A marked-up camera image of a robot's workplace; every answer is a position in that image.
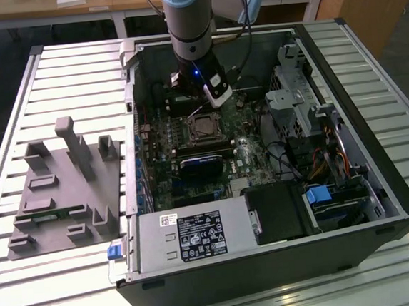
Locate metal wire locking lever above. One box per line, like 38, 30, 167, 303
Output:
184, 100, 213, 119

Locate silver CPU chip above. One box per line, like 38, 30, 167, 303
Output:
193, 118, 216, 137

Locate metal socket cover frame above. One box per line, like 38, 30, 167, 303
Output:
186, 112, 224, 143

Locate CPU socket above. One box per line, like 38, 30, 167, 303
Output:
181, 111, 228, 146

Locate black RAM slot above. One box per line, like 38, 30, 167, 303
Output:
177, 147, 236, 159
178, 142, 235, 153
177, 144, 235, 155
177, 139, 234, 151

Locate green motherboard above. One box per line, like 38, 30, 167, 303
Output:
135, 88, 278, 215

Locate black graphics card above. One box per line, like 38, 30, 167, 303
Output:
176, 152, 226, 182

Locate perforated metal drive cage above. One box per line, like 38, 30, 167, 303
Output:
260, 41, 333, 142

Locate silver chipset heatsink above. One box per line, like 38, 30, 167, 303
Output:
230, 177, 252, 196

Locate black plastic shroud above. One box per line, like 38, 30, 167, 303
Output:
243, 181, 315, 247

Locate grey power supply unit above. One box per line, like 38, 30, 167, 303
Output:
133, 195, 260, 275

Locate blue disk carrier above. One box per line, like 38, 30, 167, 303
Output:
306, 183, 335, 210

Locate grey parts rack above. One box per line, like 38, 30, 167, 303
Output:
0, 111, 132, 263

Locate wooden desk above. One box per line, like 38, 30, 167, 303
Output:
0, 0, 330, 50

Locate blue plastic latch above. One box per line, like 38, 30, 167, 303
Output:
106, 240, 124, 262

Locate wooden cabinet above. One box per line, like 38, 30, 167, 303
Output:
314, 0, 409, 66

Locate green RAM stick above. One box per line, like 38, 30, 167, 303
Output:
29, 205, 89, 225

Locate black and grey PC case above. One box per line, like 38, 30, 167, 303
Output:
93, 11, 409, 306

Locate metal disk bay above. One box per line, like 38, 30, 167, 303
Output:
298, 172, 391, 238

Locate small silver wrist camera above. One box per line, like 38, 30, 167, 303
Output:
168, 71, 183, 91

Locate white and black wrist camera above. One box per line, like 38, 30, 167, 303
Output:
201, 71, 236, 110

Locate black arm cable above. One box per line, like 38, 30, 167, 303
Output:
225, 0, 258, 84

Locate coloured power wire bundle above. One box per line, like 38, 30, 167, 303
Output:
334, 149, 351, 181

